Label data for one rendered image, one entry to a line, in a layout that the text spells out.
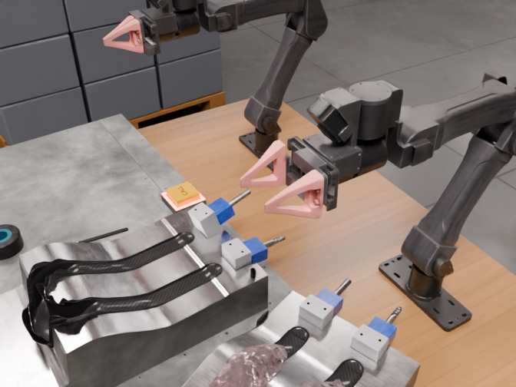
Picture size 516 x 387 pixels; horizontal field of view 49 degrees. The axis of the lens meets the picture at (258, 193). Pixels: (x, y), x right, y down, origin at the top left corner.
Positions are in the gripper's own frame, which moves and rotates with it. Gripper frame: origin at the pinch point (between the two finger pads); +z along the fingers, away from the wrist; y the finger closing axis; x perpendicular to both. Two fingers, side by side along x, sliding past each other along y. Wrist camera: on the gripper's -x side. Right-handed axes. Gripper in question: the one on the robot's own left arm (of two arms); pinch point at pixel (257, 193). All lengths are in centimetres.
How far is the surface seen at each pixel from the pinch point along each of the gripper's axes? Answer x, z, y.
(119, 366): 34.4, 21.3, -10.6
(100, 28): 55, -37, -210
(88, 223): 39, 14, -55
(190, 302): 30.9, 6.5, -14.0
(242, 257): 28.2, -5.7, -16.6
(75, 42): 58, -24, -209
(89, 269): 28.0, 19.4, -28.6
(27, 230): 39, 26, -60
